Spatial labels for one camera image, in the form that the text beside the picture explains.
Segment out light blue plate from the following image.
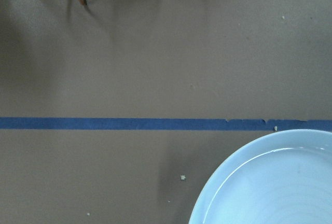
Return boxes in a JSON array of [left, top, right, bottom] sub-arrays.
[[189, 130, 331, 223]]

